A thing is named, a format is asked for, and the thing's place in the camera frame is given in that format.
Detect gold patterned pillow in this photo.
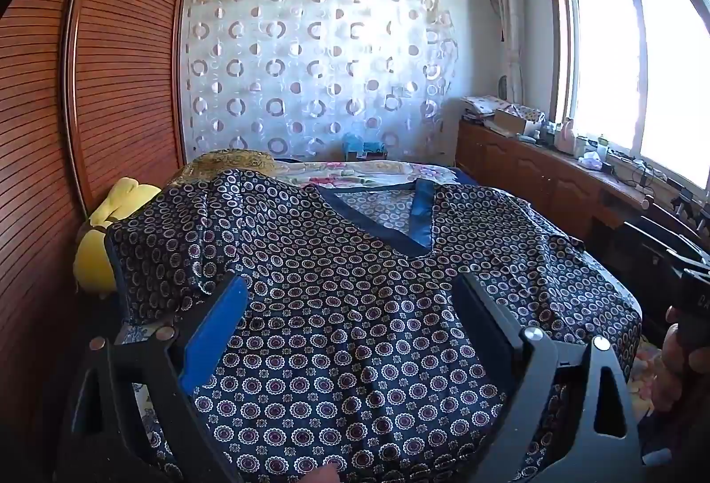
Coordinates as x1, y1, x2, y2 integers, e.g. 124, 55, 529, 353
171, 149, 279, 185

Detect teal box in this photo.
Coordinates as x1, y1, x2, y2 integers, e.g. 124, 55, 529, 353
342, 132, 388, 161

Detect white window curtain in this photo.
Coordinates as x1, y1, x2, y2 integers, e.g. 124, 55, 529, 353
491, 0, 526, 102

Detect sheer circle-patterned curtain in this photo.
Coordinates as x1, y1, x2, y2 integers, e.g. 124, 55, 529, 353
183, 0, 462, 163

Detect black cables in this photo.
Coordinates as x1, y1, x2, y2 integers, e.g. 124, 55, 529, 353
610, 158, 669, 191

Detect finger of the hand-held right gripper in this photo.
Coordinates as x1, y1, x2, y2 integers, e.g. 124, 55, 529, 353
624, 220, 710, 265

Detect wood-framed window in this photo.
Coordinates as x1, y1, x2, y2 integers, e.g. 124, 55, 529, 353
546, 0, 710, 191

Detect yellow plush toy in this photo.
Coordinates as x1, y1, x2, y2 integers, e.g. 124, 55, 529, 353
73, 177, 163, 293

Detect person's right hand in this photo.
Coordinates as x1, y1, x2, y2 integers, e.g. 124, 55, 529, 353
651, 306, 710, 413

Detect navy circle-patterned shirt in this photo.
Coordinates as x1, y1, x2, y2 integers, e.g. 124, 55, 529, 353
105, 167, 644, 483

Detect open cardboard box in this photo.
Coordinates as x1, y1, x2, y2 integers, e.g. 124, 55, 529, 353
493, 107, 543, 138

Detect stack of patterned cloths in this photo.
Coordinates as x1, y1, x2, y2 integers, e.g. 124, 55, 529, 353
460, 95, 515, 121

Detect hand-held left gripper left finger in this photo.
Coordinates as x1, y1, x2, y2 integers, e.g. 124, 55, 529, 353
58, 275, 250, 483

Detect bed with blue floral sheet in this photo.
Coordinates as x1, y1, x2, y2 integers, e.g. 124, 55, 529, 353
271, 160, 667, 418

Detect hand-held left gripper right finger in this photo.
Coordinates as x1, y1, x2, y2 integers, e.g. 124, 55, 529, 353
452, 272, 644, 483

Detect pink plastic bottle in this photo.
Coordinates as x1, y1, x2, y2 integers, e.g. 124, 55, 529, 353
556, 117, 576, 154

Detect long wooden cabinet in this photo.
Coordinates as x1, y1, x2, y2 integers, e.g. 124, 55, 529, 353
456, 120, 690, 247

